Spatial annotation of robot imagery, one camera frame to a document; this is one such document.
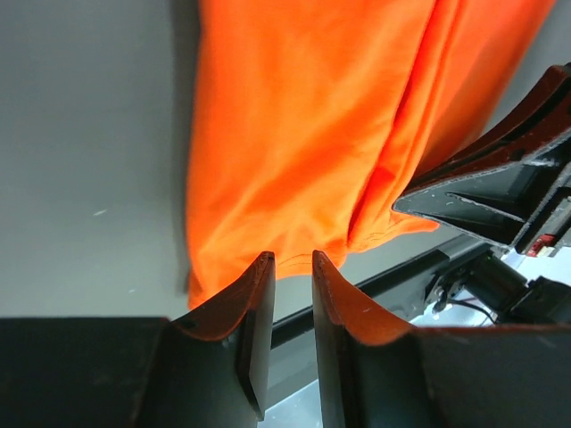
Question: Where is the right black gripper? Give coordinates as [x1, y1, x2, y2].
[393, 64, 570, 257]

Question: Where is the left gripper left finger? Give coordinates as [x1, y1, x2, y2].
[169, 251, 276, 422]

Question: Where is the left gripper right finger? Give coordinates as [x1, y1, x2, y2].
[311, 251, 413, 427]

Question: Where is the orange t shirt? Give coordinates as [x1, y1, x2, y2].
[186, 1, 554, 308]

